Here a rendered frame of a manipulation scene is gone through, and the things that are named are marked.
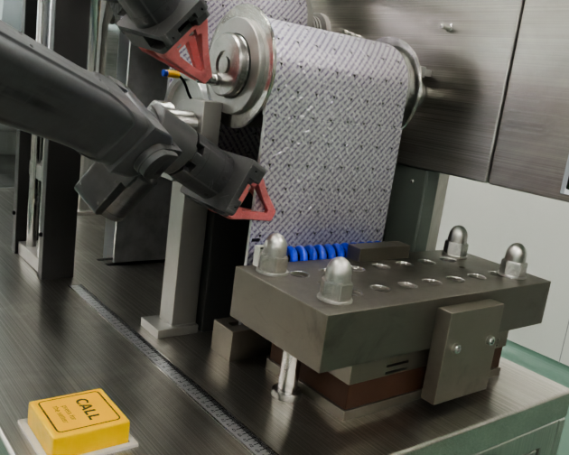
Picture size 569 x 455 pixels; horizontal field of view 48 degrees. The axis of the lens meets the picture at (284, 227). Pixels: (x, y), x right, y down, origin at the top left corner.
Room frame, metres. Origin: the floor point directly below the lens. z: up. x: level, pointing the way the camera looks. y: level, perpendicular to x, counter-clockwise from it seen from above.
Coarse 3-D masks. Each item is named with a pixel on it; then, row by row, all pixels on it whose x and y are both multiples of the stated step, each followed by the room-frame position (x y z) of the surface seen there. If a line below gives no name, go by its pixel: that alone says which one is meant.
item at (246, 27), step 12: (228, 24) 0.81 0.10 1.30; (240, 24) 0.79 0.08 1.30; (252, 24) 0.77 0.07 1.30; (216, 36) 0.83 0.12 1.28; (252, 36) 0.76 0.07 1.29; (252, 48) 0.76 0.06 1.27; (264, 48) 0.76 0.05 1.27; (252, 60) 0.76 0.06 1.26; (264, 60) 0.75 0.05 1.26; (252, 72) 0.76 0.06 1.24; (408, 72) 0.91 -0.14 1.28; (252, 84) 0.76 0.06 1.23; (408, 84) 0.91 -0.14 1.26; (216, 96) 0.81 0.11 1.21; (240, 96) 0.77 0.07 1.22; (252, 96) 0.76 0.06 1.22; (408, 96) 0.91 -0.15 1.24; (228, 108) 0.79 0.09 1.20; (240, 108) 0.77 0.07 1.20
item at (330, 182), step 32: (288, 128) 0.77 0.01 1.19; (320, 128) 0.80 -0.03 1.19; (352, 128) 0.84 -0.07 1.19; (384, 128) 0.88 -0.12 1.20; (288, 160) 0.78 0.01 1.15; (320, 160) 0.81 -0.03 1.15; (352, 160) 0.85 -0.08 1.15; (384, 160) 0.88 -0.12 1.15; (256, 192) 0.75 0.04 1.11; (288, 192) 0.78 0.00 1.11; (320, 192) 0.81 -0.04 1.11; (352, 192) 0.85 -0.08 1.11; (384, 192) 0.89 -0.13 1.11; (256, 224) 0.75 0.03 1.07; (288, 224) 0.79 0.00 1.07; (320, 224) 0.82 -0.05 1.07; (352, 224) 0.86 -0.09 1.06; (384, 224) 0.90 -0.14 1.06
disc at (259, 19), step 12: (228, 12) 0.82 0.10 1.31; (240, 12) 0.80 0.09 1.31; (252, 12) 0.78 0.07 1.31; (264, 24) 0.76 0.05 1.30; (264, 36) 0.76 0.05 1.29; (264, 72) 0.75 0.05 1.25; (264, 84) 0.75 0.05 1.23; (264, 96) 0.75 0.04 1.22; (252, 108) 0.76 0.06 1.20; (228, 120) 0.80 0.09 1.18; (240, 120) 0.78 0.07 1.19; (252, 120) 0.76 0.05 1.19
